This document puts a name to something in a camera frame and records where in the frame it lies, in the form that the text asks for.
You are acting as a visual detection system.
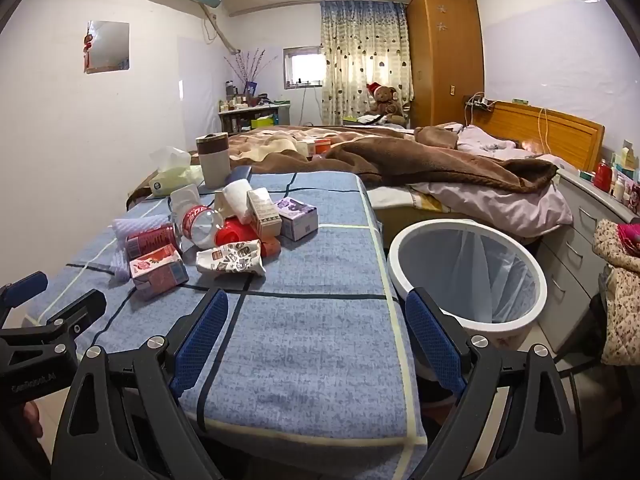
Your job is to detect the green tissue pack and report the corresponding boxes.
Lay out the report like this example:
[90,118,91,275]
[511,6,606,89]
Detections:
[148,146,205,197]

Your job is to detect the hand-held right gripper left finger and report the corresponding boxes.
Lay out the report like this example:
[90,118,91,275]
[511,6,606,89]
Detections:
[52,287,231,480]

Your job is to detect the brown fleece blanket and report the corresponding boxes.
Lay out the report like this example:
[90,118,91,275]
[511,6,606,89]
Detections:
[190,122,558,193]

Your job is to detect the grey drawer cabinet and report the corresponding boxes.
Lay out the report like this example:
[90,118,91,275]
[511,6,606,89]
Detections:
[537,167,640,356]

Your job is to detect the patterned crushed paper cup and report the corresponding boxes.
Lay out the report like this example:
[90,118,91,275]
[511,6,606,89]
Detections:
[195,240,268,277]

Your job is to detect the clear plastic cup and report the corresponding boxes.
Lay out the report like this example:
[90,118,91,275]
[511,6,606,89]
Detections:
[169,183,202,221]

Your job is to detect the pink carton box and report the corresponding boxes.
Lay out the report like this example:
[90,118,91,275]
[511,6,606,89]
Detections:
[129,244,190,301]

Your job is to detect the red plastic cup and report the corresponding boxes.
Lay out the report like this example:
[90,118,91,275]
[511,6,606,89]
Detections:
[214,217,282,258]

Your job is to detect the brown and white tumbler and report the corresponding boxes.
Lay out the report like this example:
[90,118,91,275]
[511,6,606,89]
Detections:
[195,132,232,189]

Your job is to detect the yellow bed sheet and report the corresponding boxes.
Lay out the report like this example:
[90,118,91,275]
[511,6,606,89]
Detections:
[369,185,541,246]

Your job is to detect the green and white box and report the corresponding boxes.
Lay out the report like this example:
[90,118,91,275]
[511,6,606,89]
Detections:
[614,141,639,173]

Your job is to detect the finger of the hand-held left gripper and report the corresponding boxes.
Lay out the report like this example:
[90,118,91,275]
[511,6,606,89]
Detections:
[0,271,49,311]
[30,289,107,346]

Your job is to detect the cluttered dressing table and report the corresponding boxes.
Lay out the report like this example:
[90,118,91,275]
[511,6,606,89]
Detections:
[217,100,292,133]

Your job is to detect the person's left hand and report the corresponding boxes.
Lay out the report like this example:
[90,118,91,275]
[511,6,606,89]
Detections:
[22,402,45,438]

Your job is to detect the beige carton box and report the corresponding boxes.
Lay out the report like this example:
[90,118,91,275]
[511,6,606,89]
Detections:
[246,187,283,240]

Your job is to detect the floral quilted cloth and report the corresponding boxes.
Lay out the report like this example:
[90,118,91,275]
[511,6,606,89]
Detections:
[593,219,640,367]

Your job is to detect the wooden bed headboard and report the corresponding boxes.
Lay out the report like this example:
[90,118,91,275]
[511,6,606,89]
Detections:
[470,100,606,173]

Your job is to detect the white round bin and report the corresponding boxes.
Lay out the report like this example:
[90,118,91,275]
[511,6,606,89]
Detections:
[387,219,549,356]

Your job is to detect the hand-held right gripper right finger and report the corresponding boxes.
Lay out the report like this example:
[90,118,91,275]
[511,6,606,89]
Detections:
[404,287,588,480]

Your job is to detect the small window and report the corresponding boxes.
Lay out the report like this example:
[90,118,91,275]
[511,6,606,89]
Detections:
[283,46,325,88]

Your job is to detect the purple small box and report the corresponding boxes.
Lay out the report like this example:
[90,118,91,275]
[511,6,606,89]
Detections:
[274,197,319,242]

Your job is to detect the white air conditioner pipe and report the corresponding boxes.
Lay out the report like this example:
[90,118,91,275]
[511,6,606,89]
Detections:
[200,2,241,56]

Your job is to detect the clear bottle with red label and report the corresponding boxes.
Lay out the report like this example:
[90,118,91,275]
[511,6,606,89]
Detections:
[170,202,226,250]

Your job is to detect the brown teddy bear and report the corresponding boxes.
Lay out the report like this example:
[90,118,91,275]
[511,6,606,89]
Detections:
[364,82,405,120]

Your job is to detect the pale pink duvet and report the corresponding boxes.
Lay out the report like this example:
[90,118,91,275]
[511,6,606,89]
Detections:
[410,122,573,238]

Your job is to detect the wooden wardrobe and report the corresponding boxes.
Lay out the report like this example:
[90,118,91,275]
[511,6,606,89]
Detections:
[406,0,485,128]

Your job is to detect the white charging cable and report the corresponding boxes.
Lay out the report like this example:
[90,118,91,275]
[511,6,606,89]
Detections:
[537,107,551,153]

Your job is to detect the square wall mirror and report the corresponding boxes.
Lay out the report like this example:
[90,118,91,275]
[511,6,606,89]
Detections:
[84,21,131,75]

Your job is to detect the blue checked table cloth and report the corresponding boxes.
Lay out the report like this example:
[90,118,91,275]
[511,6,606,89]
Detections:
[22,172,428,480]

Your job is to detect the red drink can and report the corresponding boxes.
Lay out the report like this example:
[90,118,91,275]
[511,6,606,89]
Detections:
[125,224,178,261]

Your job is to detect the patterned blue beige curtain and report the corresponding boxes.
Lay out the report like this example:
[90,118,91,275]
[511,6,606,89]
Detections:
[320,1,413,126]

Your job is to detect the purple decorative branches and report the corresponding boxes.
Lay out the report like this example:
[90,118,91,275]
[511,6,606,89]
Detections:
[223,49,276,83]

